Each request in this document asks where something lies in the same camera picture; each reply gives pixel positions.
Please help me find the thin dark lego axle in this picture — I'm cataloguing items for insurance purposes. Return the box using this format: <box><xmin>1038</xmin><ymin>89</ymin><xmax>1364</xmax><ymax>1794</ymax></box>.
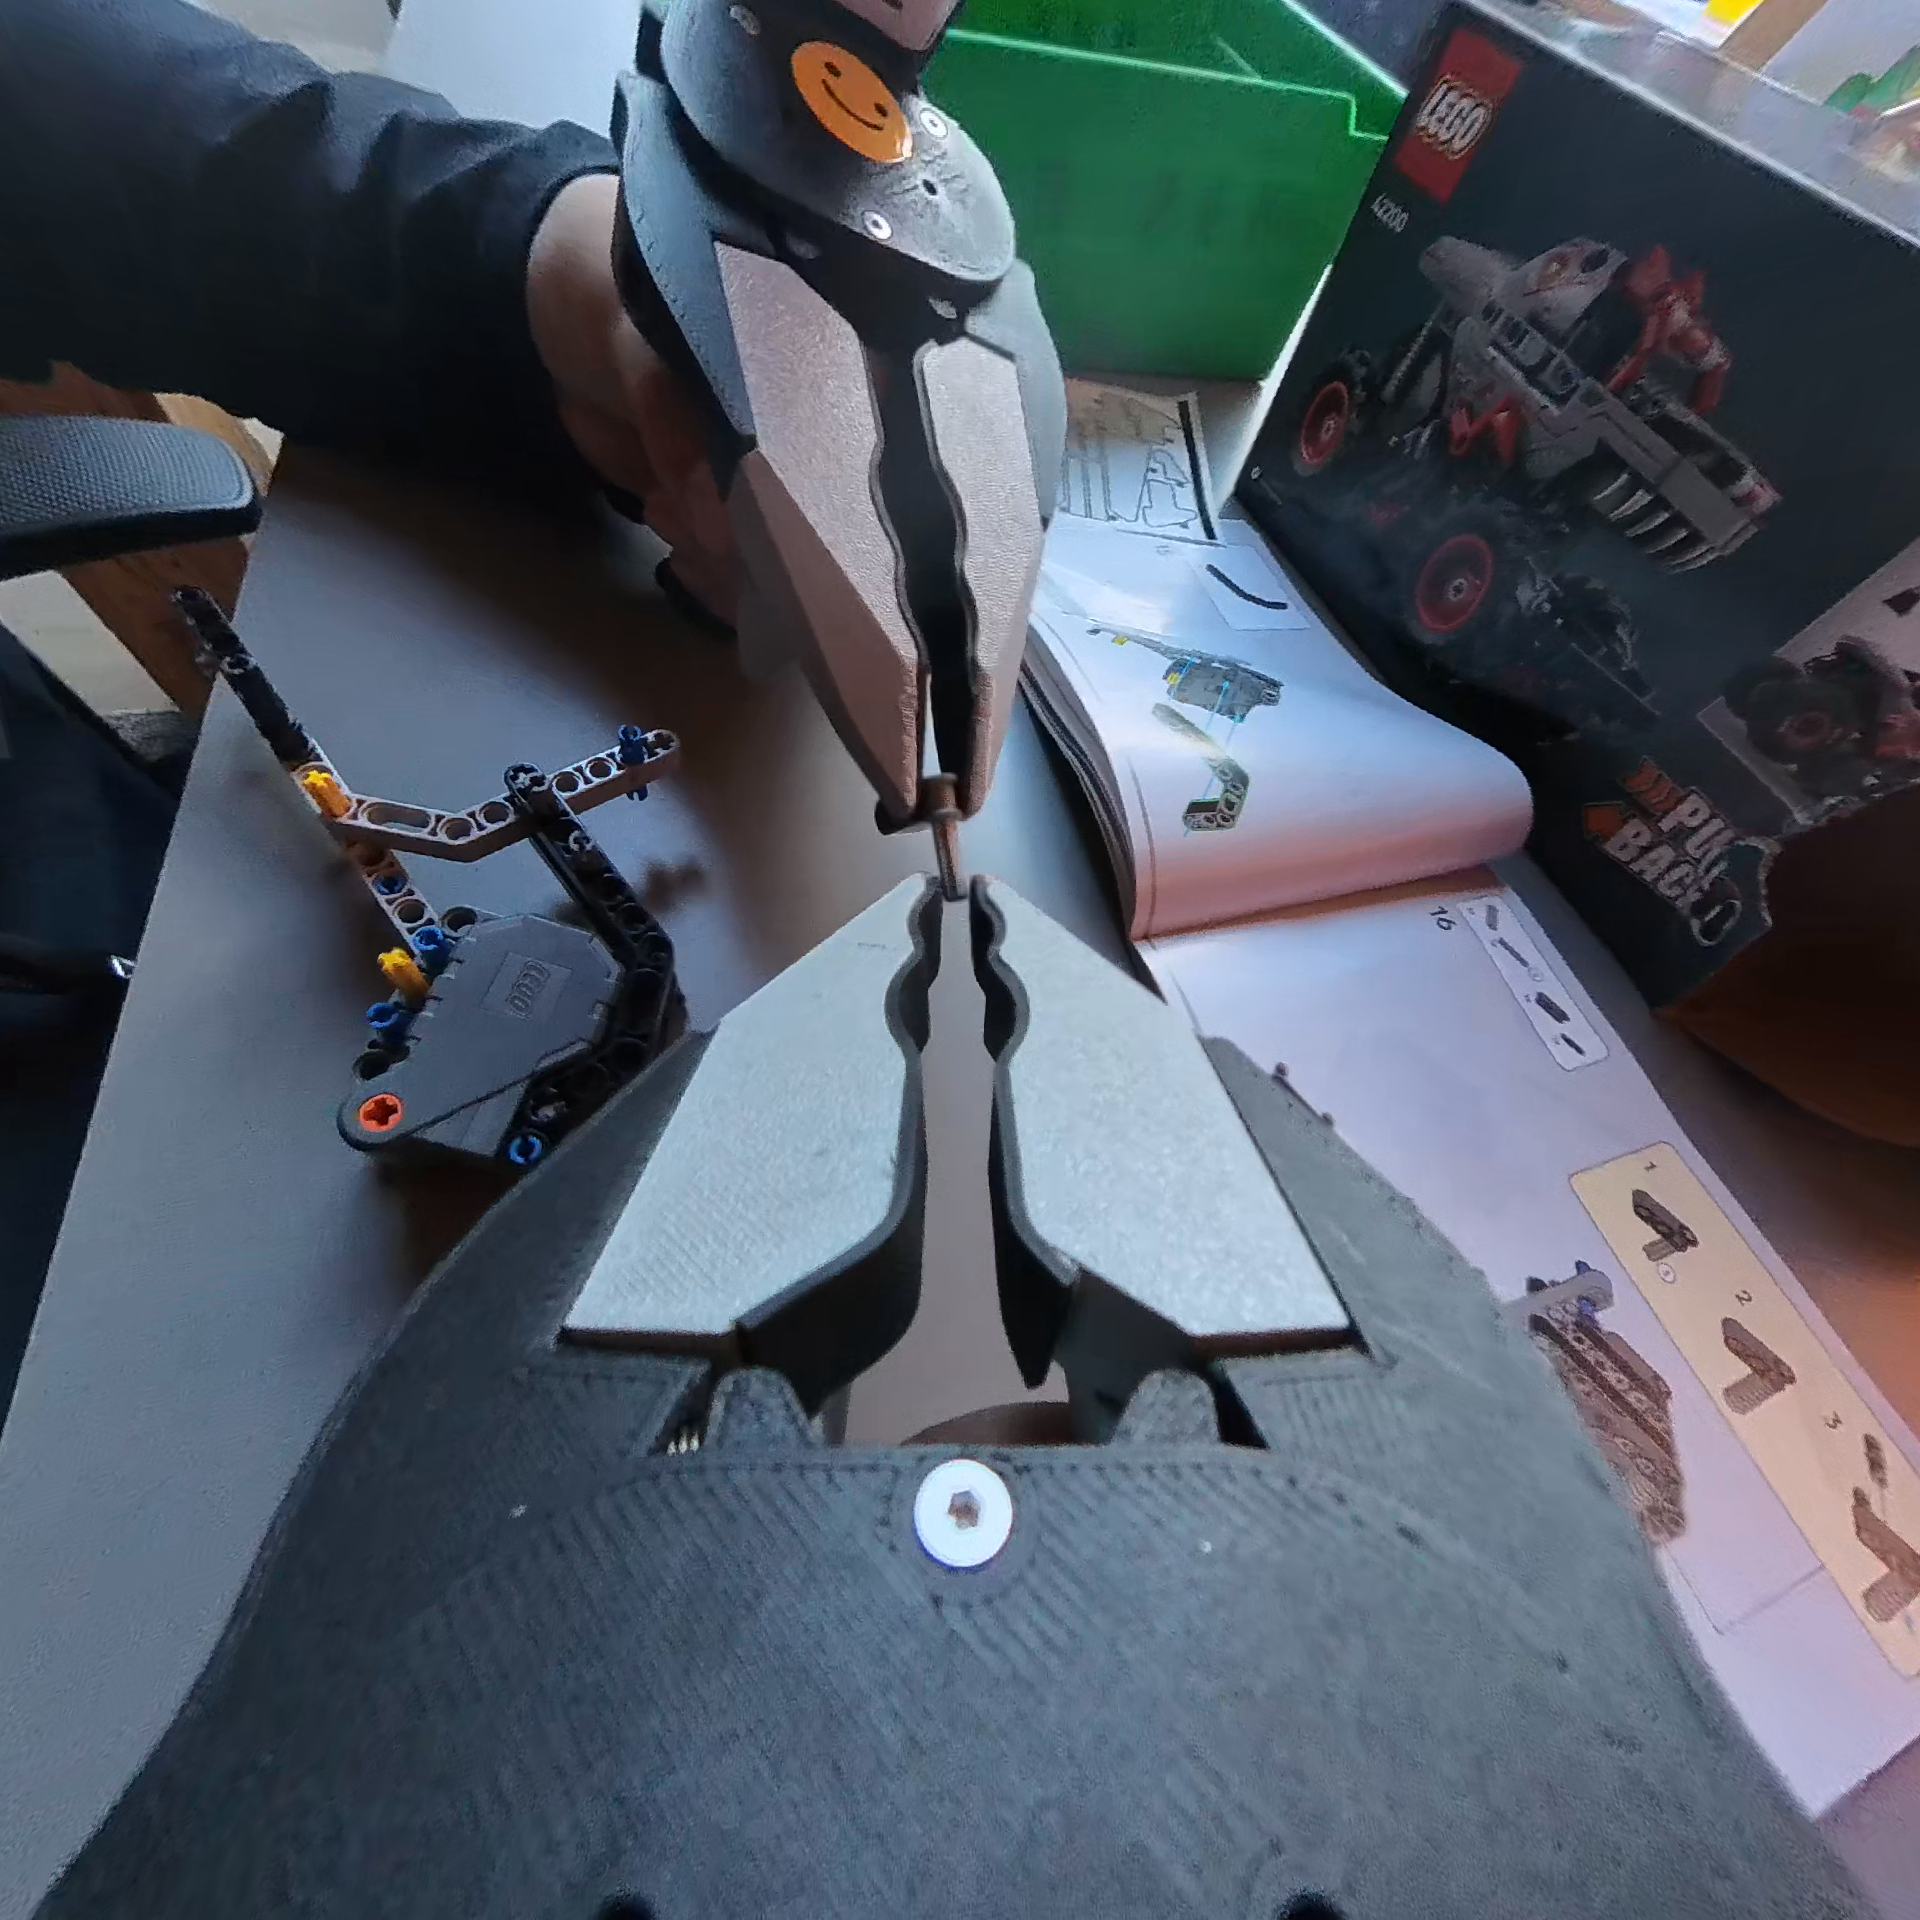
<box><xmin>878</xmin><ymin>770</ymin><xmax>975</xmax><ymax>902</ymax></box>

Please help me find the green plastic bin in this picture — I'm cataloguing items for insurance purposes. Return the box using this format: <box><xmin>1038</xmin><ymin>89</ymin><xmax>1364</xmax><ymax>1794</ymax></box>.
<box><xmin>915</xmin><ymin>0</ymin><xmax>1406</xmax><ymax>386</ymax></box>

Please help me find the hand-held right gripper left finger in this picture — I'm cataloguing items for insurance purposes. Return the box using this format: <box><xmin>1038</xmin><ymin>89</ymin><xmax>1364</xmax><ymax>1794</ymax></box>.
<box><xmin>558</xmin><ymin>873</ymin><xmax>937</xmax><ymax>1424</ymax></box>

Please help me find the person's left forearm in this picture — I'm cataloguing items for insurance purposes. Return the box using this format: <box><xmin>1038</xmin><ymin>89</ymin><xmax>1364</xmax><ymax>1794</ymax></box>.
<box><xmin>0</xmin><ymin>0</ymin><xmax>632</xmax><ymax>450</ymax></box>

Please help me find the lego instruction booklet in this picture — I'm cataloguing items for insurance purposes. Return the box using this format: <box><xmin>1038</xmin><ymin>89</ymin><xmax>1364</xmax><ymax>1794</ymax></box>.
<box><xmin>1019</xmin><ymin>375</ymin><xmax>1920</xmax><ymax>1825</ymax></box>

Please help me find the dark lego set box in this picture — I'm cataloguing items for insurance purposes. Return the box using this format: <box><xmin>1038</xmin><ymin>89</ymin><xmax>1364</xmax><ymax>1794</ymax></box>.
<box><xmin>1236</xmin><ymin>0</ymin><xmax>1920</xmax><ymax>1156</ymax></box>

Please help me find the grey and black lego assembly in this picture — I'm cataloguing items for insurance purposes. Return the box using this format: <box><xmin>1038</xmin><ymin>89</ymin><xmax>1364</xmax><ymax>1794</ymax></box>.
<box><xmin>170</xmin><ymin>583</ymin><xmax>695</xmax><ymax>1177</ymax></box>

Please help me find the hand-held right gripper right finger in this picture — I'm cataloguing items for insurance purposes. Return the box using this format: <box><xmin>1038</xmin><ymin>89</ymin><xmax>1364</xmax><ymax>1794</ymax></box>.
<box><xmin>970</xmin><ymin>877</ymin><xmax>1356</xmax><ymax>1387</ymax></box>

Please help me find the black chair armrest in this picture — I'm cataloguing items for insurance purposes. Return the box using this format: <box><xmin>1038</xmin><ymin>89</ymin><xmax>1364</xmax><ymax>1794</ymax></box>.
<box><xmin>0</xmin><ymin>416</ymin><xmax>265</xmax><ymax>586</ymax></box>

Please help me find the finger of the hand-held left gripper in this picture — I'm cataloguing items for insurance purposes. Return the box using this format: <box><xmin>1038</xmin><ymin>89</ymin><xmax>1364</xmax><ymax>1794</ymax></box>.
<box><xmin>910</xmin><ymin>329</ymin><xmax>1050</xmax><ymax>816</ymax></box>
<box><xmin>714</xmin><ymin>240</ymin><xmax>946</xmax><ymax>830</ymax></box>

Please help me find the person's left hand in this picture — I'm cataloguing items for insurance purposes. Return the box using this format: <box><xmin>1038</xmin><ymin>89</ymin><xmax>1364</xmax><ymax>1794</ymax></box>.
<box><xmin>525</xmin><ymin>177</ymin><xmax>751</xmax><ymax>633</ymax></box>

